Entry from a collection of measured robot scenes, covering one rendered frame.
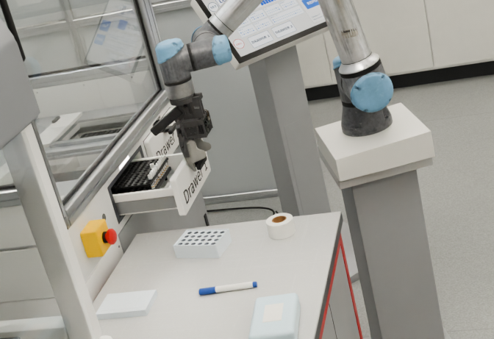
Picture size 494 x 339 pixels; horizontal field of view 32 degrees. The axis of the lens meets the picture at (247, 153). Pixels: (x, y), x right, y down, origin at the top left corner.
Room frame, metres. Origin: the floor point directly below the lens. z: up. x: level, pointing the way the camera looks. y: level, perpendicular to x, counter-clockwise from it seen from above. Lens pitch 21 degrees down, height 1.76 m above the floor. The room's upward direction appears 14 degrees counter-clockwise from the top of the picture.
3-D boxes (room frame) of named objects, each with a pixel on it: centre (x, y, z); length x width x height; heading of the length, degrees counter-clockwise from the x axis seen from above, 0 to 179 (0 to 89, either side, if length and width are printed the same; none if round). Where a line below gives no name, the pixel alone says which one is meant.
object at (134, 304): (1.80, 0.36, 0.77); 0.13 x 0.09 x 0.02; 74
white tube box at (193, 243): (2.00, 0.17, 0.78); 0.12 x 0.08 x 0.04; 63
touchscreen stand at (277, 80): (3.18, -0.21, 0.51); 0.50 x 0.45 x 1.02; 31
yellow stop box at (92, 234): (1.97, 0.41, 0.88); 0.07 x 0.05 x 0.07; 163
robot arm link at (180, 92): (2.24, 0.13, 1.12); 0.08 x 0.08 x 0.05
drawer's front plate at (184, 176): (2.24, 0.16, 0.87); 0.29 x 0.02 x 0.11; 163
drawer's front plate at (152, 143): (2.60, 0.24, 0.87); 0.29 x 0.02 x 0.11; 163
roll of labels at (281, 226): (1.98, -0.04, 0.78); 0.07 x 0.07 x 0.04
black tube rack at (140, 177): (2.30, 0.36, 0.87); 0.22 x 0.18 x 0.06; 73
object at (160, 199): (2.30, 0.37, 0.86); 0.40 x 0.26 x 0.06; 73
